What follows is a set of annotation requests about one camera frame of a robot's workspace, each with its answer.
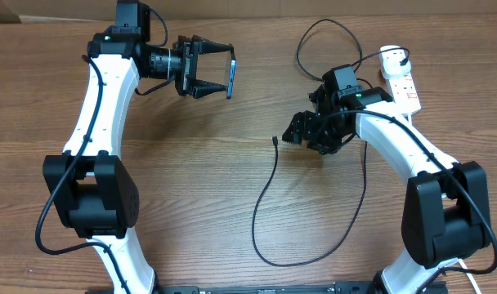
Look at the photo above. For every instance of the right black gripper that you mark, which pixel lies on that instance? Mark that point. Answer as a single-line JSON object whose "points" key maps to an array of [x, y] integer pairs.
{"points": [[302, 128]]}

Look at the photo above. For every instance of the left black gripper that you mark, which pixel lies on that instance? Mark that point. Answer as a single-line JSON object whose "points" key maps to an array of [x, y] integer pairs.
{"points": [[187, 82]]}

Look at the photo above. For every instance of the blue Samsung Galaxy smartphone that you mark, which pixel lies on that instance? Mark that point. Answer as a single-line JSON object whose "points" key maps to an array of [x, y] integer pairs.
{"points": [[230, 73]]}

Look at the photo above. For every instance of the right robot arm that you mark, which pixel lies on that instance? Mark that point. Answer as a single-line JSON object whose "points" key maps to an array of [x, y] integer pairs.
{"points": [[446, 213]]}

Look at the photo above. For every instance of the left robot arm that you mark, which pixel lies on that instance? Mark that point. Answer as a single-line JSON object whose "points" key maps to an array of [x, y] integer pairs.
{"points": [[94, 202]]}

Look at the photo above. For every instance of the white power strip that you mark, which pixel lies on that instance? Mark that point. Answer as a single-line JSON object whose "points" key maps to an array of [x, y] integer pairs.
{"points": [[404, 94]]}

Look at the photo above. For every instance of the white wall charger adapter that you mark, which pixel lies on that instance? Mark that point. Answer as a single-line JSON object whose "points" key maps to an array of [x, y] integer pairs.
{"points": [[394, 62]]}

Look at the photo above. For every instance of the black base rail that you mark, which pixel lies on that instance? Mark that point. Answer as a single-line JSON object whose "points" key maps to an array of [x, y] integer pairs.
{"points": [[337, 288]]}

